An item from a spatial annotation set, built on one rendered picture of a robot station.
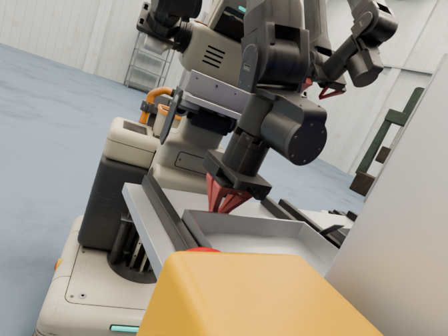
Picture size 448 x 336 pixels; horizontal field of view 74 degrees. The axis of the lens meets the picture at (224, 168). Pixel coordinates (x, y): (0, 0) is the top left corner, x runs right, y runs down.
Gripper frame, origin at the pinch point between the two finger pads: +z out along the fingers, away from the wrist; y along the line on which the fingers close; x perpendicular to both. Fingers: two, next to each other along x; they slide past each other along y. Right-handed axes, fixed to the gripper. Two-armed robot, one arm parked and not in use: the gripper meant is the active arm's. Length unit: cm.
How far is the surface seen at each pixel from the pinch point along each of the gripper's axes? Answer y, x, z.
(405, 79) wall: -546, 891, -221
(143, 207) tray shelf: -4.6, -9.8, 2.4
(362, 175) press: -353, 634, 64
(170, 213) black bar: -0.2, -7.7, 0.1
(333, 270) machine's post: 26.4, -13.1, -14.1
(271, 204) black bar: -9.3, 20.3, 0.8
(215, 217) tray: 1.2, -1.1, -0.9
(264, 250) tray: 5.7, 7.2, 1.4
